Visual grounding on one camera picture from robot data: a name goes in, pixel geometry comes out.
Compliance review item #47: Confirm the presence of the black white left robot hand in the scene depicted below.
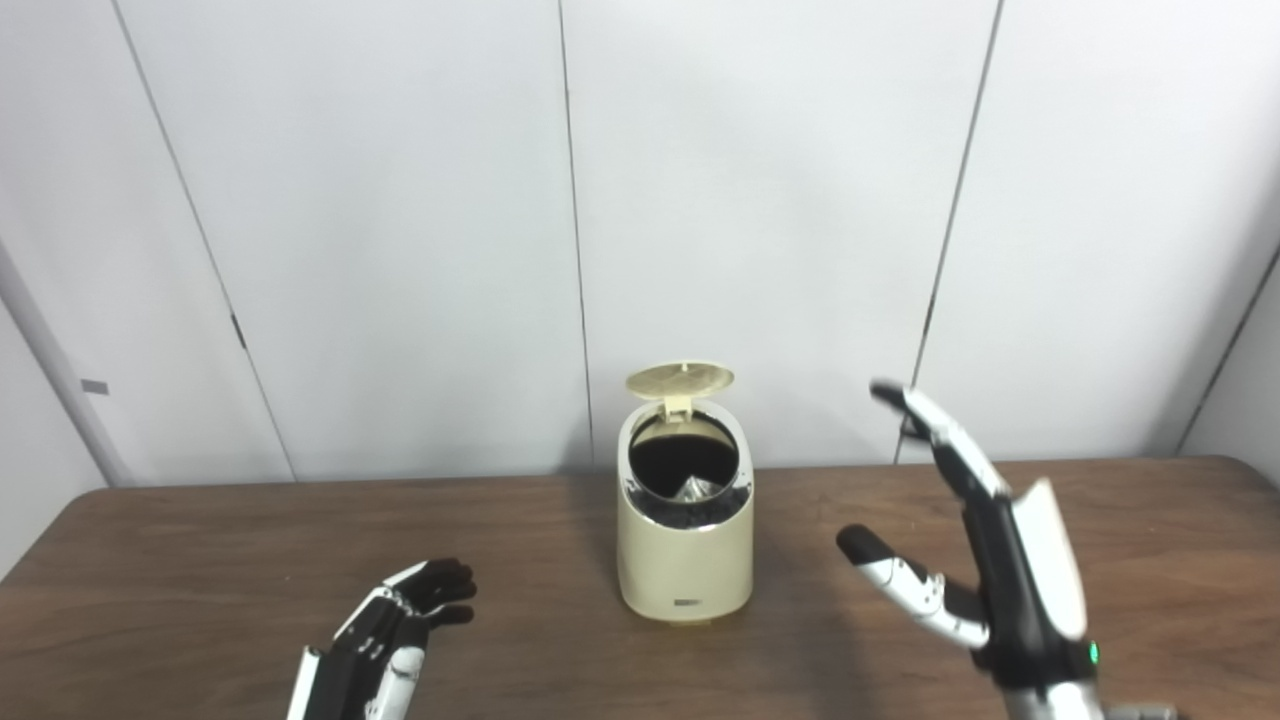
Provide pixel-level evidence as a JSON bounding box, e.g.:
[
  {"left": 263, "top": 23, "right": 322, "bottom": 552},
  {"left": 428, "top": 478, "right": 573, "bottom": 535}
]
[{"left": 287, "top": 558, "right": 478, "bottom": 720}]

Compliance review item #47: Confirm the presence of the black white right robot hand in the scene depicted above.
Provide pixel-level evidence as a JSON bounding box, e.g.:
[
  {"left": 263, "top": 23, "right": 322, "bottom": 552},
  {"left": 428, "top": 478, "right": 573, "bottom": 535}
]
[{"left": 836, "top": 379, "right": 1101, "bottom": 691}]

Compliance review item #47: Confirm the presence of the cream-colored round bin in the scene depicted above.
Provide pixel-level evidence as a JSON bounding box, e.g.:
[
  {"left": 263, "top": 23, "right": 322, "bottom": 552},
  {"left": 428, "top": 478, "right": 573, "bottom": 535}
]
[{"left": 616, "top": 405, "right": 755, "bottom": 626}]

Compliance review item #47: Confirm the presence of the cream round bin lid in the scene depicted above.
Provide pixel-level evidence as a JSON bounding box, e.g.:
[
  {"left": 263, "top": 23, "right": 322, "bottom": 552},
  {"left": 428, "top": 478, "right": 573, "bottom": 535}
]
[{"left": 626, "top": 361, "right": 735, "bottom": 419}]

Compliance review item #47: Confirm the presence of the black bin liner bag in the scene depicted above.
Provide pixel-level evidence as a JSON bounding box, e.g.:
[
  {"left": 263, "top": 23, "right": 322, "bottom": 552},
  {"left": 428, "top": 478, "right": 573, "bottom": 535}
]
[{"left": 628, "top": 420, "right": 746, "bottom": 528}]

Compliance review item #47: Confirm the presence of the gray wall corner post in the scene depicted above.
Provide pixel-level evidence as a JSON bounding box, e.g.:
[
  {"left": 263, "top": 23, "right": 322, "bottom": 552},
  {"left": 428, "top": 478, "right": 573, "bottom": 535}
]
[{"left": 0, "top": 240, "right": 136, "bottom": 488}]

